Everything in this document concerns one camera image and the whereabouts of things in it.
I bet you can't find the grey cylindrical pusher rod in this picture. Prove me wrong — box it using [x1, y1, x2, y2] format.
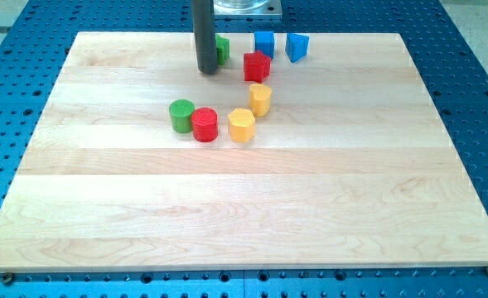
[191, 0, 218, 75]

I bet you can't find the yellow heart block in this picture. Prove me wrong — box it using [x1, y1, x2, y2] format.
[249, 84, 273, 117]

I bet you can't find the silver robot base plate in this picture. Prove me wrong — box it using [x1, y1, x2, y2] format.
[214, 0, 283, 19]

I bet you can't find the green cylinder block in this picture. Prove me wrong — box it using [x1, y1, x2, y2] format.
[169, 99, 195, 133]

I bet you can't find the red star block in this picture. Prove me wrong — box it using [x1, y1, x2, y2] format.
[244, 50, 271, 84]

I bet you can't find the blue cube block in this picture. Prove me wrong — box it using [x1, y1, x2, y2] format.
[254, 31, 275, 59]

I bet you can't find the yellow hexagon block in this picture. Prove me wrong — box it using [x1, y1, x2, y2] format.
[228, 108, 255, 142]

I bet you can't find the green block behind rod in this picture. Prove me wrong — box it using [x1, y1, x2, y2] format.
[215, 34, 230, 65]

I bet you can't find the blue angled block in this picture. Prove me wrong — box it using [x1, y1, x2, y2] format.
[285, 33, 310, 63]

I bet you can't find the red cylinder block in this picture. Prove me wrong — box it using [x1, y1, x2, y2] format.
[191, 108, 218, 142]

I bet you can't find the light wooden board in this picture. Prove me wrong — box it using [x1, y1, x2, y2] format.
[0, 31, 488, 272]

